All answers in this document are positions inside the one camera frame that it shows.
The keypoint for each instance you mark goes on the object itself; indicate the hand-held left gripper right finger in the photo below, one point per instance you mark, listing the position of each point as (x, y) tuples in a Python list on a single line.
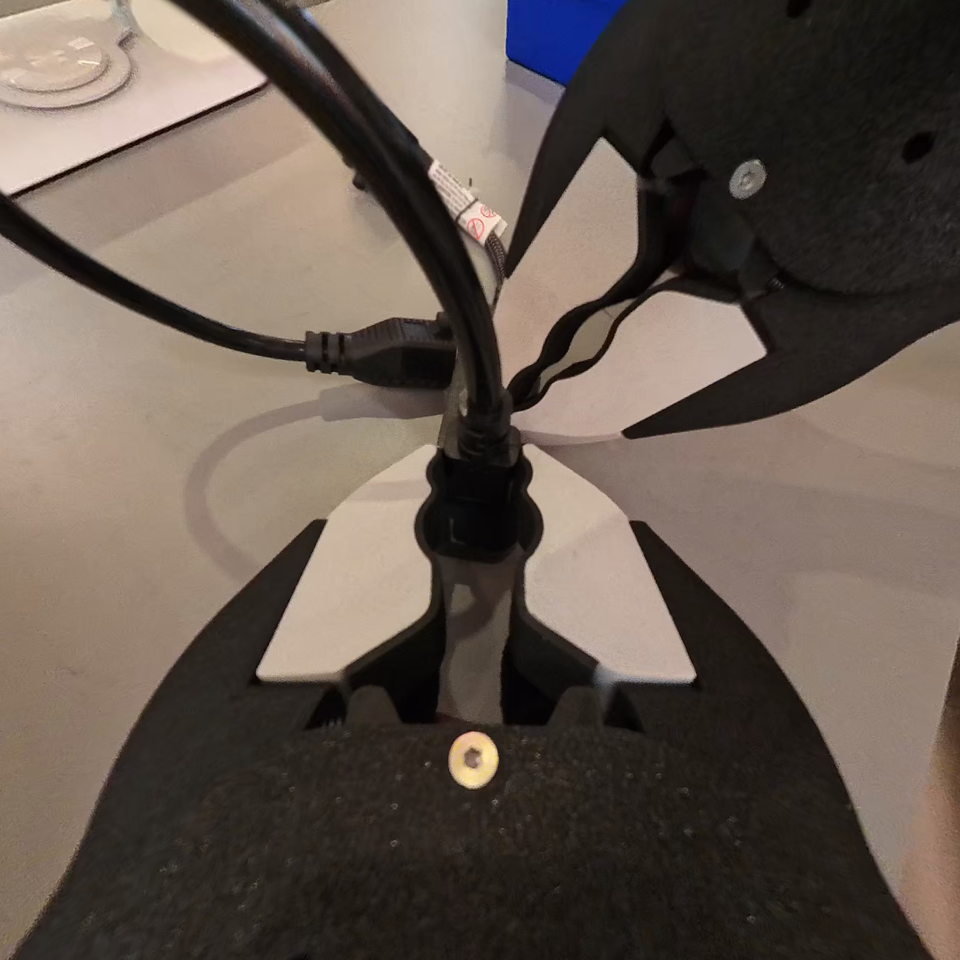
[(600, 585)]

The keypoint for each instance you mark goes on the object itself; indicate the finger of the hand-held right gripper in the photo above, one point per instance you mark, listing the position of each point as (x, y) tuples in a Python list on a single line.
[(660, 367), (577, 247)]

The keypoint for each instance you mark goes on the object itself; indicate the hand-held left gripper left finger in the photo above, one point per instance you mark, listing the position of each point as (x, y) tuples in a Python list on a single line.
[(352, 585)]

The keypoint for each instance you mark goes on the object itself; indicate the blue plastic bin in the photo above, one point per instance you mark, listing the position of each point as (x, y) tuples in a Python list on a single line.
[(547, 37)]

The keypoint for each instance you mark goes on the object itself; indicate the clear glass cup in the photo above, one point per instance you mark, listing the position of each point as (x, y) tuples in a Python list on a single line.
[(124, 19)]

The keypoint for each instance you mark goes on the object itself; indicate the clear glass lid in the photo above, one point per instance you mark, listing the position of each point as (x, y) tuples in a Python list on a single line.
[(60, 71)]

